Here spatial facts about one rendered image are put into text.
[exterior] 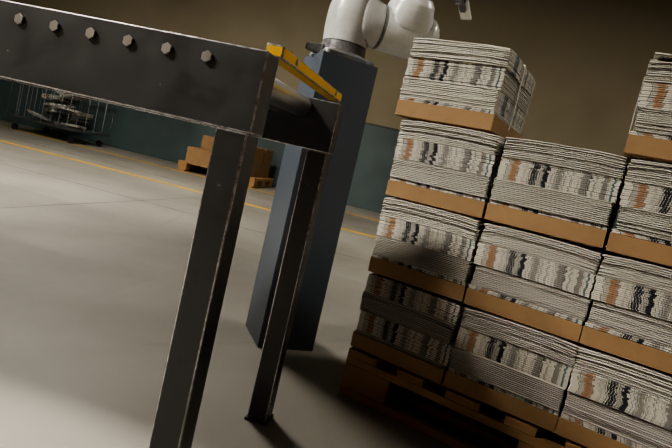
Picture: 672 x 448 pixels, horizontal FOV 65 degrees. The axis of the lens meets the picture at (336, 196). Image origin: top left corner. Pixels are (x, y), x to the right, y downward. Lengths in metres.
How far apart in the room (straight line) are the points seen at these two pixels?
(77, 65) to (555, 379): 1.23
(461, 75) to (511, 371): 0.79
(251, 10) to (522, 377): 8.14
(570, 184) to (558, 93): 6.91
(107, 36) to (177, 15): 8.71
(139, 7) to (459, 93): 8.77
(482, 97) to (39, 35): 1.04
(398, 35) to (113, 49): 1.17
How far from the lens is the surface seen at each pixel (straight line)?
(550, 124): 8.23
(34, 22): 0.98
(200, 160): 7.80
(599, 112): 8.38
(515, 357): 1.46
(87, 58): 0.91
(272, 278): 1.78
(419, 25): 1.89
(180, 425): 0.89
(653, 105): 1.42
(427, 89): 1.55
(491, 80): 1.50
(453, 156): 1.47
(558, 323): 1.42
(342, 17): 1.83
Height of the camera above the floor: 0.67
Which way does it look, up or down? 4 degrees down
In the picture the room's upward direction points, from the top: 13 degrees clockwise
